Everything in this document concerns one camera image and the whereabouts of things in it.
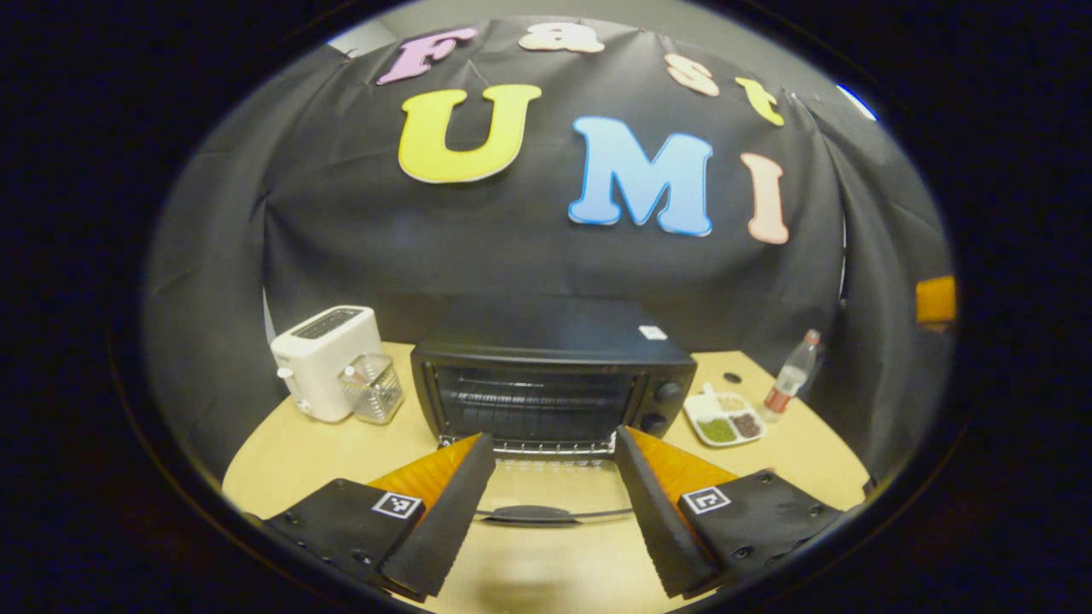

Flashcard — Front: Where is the clear bottle with red label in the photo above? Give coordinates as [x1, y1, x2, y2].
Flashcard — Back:
[762, 329, 822, 424]

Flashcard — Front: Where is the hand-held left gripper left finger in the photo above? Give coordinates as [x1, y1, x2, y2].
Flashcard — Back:
[256, 433, 497, 600]

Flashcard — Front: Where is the white divided dish with beans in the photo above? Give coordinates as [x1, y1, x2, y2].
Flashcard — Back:
[683, 383, 767, 448]

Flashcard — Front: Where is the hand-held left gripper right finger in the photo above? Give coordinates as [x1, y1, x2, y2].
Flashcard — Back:
[614, 425, 845, 600]

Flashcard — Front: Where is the black electric oven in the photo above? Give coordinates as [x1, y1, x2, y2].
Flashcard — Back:
[410, 296, 699, 525]

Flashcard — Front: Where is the black backdrop cloth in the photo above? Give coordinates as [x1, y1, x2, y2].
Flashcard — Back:
[141, 17, 956, 487]

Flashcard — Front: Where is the clear plastic container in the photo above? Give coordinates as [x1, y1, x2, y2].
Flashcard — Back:
[339, 353, 405, 426]

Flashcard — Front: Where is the white toaster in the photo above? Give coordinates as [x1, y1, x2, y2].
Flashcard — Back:
[270, 305, 385, 423]

